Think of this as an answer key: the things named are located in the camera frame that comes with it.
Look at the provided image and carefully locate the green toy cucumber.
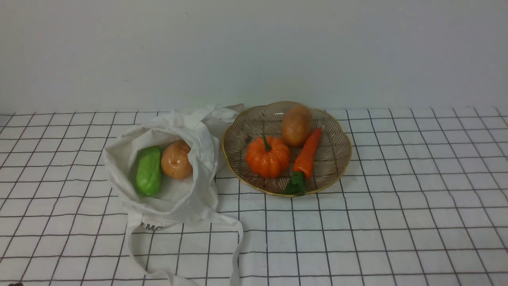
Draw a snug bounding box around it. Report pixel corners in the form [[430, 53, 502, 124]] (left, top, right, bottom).
[[135, 145, 163, 197]]

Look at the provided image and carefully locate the tan toy potato in bag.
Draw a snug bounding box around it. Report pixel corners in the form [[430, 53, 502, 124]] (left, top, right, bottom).
[[160, 139, 193, 180]]

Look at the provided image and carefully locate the white cloth tote bag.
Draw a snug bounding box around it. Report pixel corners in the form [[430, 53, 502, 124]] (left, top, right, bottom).
[[102, 104, 244, 286]]

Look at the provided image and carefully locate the orange toy pumpkin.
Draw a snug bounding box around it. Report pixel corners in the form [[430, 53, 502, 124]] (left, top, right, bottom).
[[245, 136, 290, 178]]

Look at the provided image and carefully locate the brown toy potato in basket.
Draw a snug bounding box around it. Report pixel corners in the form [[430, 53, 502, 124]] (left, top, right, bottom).
[[281, 104, 312, 148]]

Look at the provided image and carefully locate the orange toy carrot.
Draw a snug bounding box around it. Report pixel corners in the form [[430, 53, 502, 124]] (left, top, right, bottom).
[[283, 128, 322, 195]]

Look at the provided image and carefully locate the gold wire basket plate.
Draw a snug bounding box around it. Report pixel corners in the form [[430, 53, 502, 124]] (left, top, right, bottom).
[[222, 101, 352, 197]]

